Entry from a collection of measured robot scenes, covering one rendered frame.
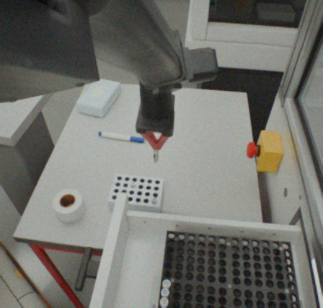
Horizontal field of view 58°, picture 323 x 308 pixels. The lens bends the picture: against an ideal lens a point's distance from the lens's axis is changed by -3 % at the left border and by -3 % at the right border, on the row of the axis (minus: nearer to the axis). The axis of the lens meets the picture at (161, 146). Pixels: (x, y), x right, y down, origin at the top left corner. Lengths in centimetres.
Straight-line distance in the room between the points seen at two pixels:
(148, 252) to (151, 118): 26
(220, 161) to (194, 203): 16
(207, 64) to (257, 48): 64
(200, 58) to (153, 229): 34
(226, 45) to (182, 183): 53
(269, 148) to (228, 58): 50
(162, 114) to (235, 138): 43
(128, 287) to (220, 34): 82
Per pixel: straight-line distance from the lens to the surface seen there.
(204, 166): 84
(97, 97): 100
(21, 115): 108
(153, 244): 62
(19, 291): 128
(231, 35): 109
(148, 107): 52
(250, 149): 72
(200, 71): 49
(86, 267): 54
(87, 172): 84
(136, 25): 17
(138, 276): 60
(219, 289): 54
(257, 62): 115
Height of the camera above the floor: 140
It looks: 47 degrees down
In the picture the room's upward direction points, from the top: straight up
